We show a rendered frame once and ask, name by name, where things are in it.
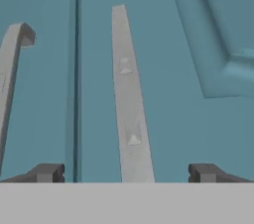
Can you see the teal cabinet door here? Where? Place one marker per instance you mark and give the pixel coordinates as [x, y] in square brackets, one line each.
[36, 109]
[178, 122]

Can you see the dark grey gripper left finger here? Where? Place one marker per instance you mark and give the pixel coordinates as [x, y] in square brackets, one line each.
[46, 172]

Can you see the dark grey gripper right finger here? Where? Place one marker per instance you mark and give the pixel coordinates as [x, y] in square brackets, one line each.
[206, 172]

